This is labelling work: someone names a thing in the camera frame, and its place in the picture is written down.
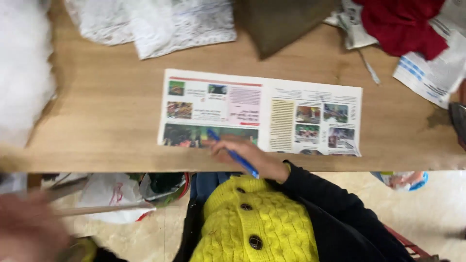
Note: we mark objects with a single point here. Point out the person's right fingers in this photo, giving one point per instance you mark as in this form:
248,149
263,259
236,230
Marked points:
222,147

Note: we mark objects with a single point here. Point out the colour-printed newspaper sheet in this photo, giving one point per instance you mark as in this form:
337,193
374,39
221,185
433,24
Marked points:
276,112

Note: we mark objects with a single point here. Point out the person's left hand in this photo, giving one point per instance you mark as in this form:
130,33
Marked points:
29,229

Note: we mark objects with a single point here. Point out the white plastic bag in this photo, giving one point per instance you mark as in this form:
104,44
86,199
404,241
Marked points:
109,196

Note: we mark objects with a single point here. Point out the person's right hand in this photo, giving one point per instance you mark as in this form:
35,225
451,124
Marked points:
260,160

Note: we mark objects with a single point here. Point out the white patterned fabric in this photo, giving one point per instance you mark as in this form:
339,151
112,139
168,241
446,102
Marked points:
160,25

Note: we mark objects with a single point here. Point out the crumpled grey newspaper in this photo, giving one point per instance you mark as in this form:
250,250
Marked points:
353,31

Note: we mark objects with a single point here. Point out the blue-striped newspaper sheet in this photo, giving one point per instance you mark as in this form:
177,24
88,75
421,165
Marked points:
433,72

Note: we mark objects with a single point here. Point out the black jacket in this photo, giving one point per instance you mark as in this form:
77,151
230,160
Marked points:
356,236

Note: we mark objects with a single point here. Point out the wooden stick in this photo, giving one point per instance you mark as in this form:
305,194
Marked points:
105,209

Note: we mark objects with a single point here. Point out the blue jeans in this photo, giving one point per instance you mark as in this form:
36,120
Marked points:
207,183

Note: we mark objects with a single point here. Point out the yellow knit cardigan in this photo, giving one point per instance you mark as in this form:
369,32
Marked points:
255,222

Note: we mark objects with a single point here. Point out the red chair frame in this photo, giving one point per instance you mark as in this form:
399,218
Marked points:
407,245

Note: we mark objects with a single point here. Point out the red cloth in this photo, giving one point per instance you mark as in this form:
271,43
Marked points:
404,25

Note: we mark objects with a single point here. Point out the colourful plastic packet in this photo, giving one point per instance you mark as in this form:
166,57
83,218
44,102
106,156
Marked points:
402,180

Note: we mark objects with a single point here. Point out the blue pen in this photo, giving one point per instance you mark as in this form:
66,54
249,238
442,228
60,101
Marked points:
238,159

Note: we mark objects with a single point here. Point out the olive brown cloth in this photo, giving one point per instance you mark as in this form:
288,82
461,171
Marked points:
280,25

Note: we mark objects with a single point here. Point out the green and red bag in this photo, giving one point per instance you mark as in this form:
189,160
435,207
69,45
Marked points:
163,187

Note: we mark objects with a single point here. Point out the white fluffy stuffing heap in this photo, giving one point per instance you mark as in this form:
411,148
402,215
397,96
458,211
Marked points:
22,69

